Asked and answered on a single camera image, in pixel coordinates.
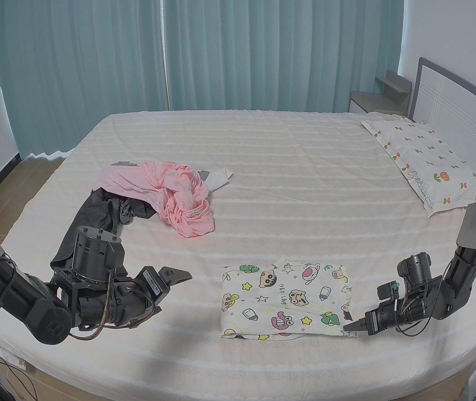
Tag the pink garment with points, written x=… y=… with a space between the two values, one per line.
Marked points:
x=179 y=199

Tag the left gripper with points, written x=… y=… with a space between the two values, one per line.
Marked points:
x=152 y=288

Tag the blue-green curtain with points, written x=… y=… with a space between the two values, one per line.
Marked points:
x=83 y=57
x=279 y=36

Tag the grey bedside table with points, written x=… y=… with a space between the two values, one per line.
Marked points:
x=378 y=98

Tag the bed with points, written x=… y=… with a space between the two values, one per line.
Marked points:
x=284 y=161

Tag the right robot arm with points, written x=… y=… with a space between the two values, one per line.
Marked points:
x=463 y=265

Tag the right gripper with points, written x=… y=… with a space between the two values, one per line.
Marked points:
x=382 y=318

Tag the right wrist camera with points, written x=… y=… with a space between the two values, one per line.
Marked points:
x=388 y=290

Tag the white printed pyjama top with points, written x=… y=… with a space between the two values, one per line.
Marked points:
x=284 y=299

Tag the white and grey garment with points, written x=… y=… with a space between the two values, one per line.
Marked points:
x=217 y=178

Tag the white printed pillow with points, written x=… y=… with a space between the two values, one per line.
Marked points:
x=426 y=161

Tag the black garment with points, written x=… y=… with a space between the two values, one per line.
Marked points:
x=92 y=215

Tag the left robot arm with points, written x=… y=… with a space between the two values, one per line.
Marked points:
x=33 y=299

